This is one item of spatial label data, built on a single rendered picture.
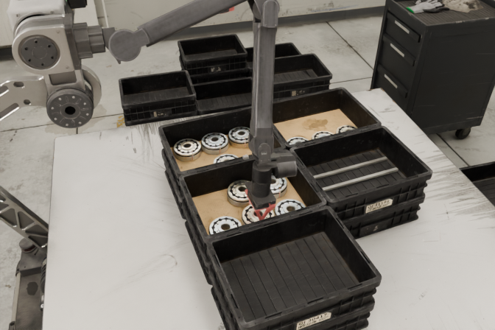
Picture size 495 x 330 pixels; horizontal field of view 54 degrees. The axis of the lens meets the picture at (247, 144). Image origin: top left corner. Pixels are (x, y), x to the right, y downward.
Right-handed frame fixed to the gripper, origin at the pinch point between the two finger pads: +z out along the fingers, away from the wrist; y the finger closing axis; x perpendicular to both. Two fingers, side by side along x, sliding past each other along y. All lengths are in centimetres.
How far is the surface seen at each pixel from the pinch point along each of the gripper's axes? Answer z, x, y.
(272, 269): 6.0, 1.9, -17.4
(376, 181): 4.7, -47.2, 5.6
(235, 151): 6.8, -5.6, 38.9
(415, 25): 1, -135, 109
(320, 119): 6, -46, 47
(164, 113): 41, 6, 122
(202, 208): 7.0, 14.3, 13.7
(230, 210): 6.6, 5.9, 9.5
